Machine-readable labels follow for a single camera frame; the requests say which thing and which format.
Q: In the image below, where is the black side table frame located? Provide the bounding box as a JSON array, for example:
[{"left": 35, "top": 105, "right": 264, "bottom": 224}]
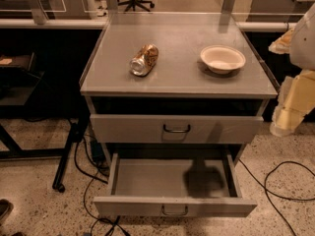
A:
[{"left": 0, "top": 52, "right": 90, "bottom": 194}]

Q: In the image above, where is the grey drawer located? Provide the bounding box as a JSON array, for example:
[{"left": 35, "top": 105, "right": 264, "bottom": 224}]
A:
[
  {"left": 94, "top": 152, "right": 257, "bottom": 217},
  {"left": 91, "top": 114, "right": 263, "bottom": 144}
]

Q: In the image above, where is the dark shoe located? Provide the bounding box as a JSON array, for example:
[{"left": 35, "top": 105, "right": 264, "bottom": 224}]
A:
[{"left": 0, "top": 199, "right": 14, "bottom": 224}]

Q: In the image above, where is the black cable floor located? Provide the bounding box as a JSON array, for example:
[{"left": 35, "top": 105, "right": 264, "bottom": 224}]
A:
[
  {"left": 238, "top": 158, "right": 315, "bottom": 236},
  {"left": 73, "top": 135, "right": 132, "bottom": 236}
]

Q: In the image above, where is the black cable left floor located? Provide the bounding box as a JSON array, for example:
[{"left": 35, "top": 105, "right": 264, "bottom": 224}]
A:
[{"left": 73, "top": 135, "right": 132, "bottom": 236}]

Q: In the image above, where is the grey drawer cabinet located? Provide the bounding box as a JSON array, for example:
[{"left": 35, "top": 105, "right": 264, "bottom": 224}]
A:
[{"left": 81, "top": 13, "right": 277, "bottom": 159}]

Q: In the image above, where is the white horizontal rail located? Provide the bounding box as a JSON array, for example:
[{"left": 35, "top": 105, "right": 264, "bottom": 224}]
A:
[{"left": 0, "top": 19, "right": 296, "bottom": 32}]

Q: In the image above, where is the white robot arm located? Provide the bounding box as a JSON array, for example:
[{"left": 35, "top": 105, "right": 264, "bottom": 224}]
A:
[{"left": 269, "top": 5, "right": 315, "bottom": 137}]

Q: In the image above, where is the white paper bowl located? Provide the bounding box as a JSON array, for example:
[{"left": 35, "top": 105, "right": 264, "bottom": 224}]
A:
[{"left": 200, "top": 45, "right": 246, "bottom": 75}]

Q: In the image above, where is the black cable right floor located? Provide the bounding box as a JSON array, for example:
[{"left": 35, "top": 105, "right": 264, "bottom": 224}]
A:
[{"left": 238, "top": 158, "right": 315, "bottom": 236}]

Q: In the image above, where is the crushed gold soda can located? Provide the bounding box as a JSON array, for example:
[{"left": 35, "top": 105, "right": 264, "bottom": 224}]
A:
[{"left": 130, "top": 44, "right": 158, "bottom": 77}]

